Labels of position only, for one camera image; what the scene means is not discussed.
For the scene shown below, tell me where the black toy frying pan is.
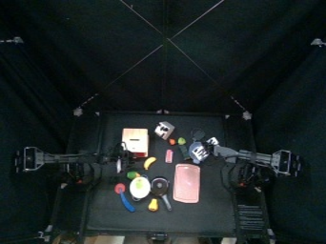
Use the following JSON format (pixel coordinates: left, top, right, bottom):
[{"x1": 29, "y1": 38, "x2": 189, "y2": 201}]
[{"x1": 149, "y1": 176, "x2": 175, "y2": 212}]

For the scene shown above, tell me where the yellow toy squash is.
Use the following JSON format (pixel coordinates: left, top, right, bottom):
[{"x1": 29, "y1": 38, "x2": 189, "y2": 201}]
[{"x1": 147, "y1": 198, "x2": 160, "y2": 213}]

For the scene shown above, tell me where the yellow toy banana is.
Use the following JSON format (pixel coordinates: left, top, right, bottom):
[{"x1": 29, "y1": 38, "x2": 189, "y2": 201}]
[{"x1": 143, "y1": 156, "x2": 157, "y2": 171}]

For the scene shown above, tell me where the blue white striped toy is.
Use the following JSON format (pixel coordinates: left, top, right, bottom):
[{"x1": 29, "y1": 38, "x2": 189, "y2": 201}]
[{"x1": 187, "y1": 141, "x2": 212, "y2": 165}]

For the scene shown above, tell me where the white grey toy cube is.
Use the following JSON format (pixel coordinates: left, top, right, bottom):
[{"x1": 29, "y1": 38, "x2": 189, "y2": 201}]
[{"x1": 153, "y1": 120, "x2": 176, "y2": 141}]

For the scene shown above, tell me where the pink cutting board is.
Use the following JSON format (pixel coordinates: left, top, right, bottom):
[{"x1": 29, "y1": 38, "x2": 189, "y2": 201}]
[{"x1": 172, "y1": 163, "x2": 202, "y2": 205}]

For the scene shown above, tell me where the dark grey round utensil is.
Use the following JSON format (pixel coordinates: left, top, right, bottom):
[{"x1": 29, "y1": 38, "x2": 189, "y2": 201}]
[{"x1": 189, "y1": 127, "x2": 206, "y2": 143}]

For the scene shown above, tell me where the wooden toy box red base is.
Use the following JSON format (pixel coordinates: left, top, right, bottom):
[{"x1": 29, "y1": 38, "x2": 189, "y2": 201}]
[{"x1": 121, "y1": 127, "x2": 149, "y2": 158}]

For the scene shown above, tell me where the white toy pot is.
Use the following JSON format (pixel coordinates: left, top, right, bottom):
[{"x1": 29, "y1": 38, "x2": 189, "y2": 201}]
[{"x1": 128, "y1": 175, "x2": 152, "y2": 202}]

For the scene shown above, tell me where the dark green toy vegetable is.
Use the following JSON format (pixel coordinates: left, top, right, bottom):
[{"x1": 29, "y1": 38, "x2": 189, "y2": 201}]
[{"x1": 177, "y1": 145, "x2": 191, "y2": 161}]

